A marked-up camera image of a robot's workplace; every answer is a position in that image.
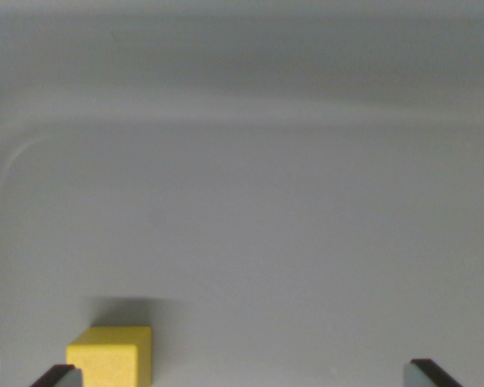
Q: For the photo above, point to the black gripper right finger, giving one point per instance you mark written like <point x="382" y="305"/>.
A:
<point x="425" y="375"/>

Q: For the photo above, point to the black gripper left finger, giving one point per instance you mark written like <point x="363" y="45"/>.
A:
<point x="62" y="377"/>

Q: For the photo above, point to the yellow wooden cube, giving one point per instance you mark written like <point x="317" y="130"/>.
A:
<point x="113" y="359"/>

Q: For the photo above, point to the white plastic bin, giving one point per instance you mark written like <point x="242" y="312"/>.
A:
<point x="266" y="181"/>

